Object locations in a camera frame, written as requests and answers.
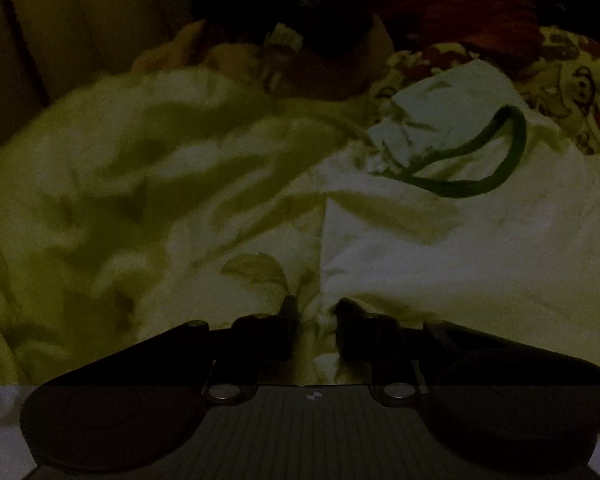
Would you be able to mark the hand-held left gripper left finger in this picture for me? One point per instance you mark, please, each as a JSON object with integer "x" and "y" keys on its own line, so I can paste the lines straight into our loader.
{"x": 285, "y": 325}

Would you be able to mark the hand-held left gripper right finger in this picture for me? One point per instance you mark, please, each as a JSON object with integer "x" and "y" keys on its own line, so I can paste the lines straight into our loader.
{"x": 352, "y": 327}

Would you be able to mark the white garment with green trim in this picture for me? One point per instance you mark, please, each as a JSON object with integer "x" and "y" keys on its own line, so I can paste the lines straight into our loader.
{"x": 455, "y": 240}

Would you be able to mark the cream floral blanket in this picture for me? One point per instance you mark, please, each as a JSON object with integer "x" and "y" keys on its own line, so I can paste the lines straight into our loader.
{"x": 130, "y": 185}

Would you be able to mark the pink cloth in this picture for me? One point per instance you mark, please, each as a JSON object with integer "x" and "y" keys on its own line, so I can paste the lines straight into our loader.
{"x": 330, "y": 70}

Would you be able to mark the orange cloth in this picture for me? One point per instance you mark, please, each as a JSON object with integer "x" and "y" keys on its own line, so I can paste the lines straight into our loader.
{"x": 195, "y": 50}

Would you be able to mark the printed blanket with cartoon figures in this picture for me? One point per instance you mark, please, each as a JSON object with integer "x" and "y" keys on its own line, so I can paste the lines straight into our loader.
{"x": 575, "y": 85}

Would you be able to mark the red knit cloth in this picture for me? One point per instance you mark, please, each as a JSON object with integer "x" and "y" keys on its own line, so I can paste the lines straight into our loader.
{"x": 470, "y": 15}

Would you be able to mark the beige curtain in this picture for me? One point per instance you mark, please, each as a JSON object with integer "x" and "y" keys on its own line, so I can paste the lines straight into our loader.
{"x": 55, "y": 30}

